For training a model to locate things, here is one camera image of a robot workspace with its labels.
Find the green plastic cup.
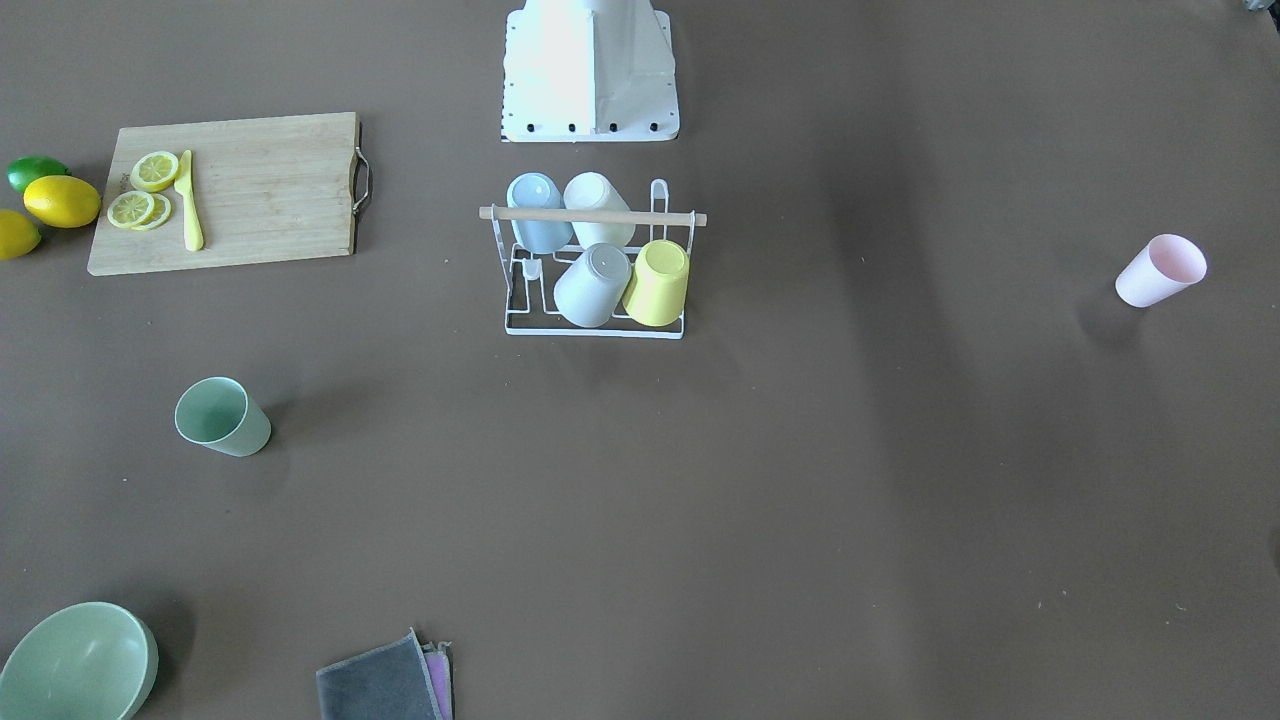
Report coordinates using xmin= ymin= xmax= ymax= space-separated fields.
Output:
xmin=174 ymin=377 xmax=273 ymax=457

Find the pink plastic cup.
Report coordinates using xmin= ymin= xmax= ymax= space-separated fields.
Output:
xmin=1114 ymin=234 xmax=1208 ymax=307

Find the yellow plastic cup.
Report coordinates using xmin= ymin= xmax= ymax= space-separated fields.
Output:
xmin=622 ymin=240 xmax=691 ymax=327

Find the grey plastic cup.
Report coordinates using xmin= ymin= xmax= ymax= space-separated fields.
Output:
xmin=553 ymin=243 xmax=632 ymax=328

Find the white plastic cup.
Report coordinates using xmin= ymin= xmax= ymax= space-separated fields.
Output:
xmin=562 ymin=172 xmax=635 ymax=249

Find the light blue plastic cup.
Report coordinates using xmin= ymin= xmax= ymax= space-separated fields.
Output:
xmin=506 ymin=172 xmax=576 ymax=255

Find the grey folded cloth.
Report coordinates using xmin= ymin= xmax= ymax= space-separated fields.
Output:
xmin=316 ymin=630 xmax=456 ymax=719

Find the wooden cutting board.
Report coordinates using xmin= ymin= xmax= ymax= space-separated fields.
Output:
xmin=87 ymin=111 xmax=365 ymax=275

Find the yellow plastic knife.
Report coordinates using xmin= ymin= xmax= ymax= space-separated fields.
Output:
xmin=173 ymin=149 xmax=204 ymax=252

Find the lemon slice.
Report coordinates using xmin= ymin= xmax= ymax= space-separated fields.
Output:
xmin=105 ymin=190 xmax=173 ymax=231
xmin=129 ymin=151 xmax=180 ymax=193

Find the yellow lemon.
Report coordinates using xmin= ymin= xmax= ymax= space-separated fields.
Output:
xmin=0 ymin=209 xmax=42 ymax=261
xmin=23 ymin=176 xmax=101 ymax=229

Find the green ceramic bowl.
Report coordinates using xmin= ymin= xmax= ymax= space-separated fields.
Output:
xmin=1 ymin=602 xmax=159 ymax=719

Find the green lime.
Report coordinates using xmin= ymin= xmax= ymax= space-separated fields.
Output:
xmin=6 ymin=155 xmax=72 ymax=193

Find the white wire cup holder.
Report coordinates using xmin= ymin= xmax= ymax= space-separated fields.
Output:
xmin=479 ymin=172 xmax=707 ymax=340

